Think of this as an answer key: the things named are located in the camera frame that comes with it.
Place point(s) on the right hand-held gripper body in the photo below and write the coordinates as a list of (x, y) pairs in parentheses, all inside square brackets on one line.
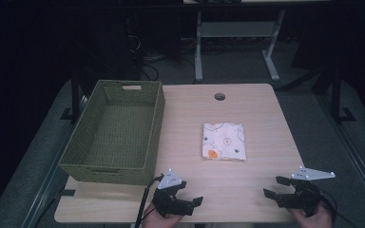
[(304, 193)]

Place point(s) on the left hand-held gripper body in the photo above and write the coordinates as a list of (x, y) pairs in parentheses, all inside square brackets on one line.
[(170, 202)]

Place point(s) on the white patterned cloth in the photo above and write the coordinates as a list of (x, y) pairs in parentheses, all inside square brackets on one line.
[(226, 139)]

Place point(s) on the green woven basket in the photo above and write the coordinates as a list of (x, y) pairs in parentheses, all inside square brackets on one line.
[(120, 133)]

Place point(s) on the person's left hand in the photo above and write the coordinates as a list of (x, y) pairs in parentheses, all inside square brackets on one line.
[(158, 220)]

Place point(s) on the person's right hand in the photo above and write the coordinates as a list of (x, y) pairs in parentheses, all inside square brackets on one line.
[(313, 220)]

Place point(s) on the black metal stand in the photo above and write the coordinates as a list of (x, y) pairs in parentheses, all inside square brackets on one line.
[(75, 95), (337, 95)]

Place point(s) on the white metal desk frame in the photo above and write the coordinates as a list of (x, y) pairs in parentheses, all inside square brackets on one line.
[(234, 30)]

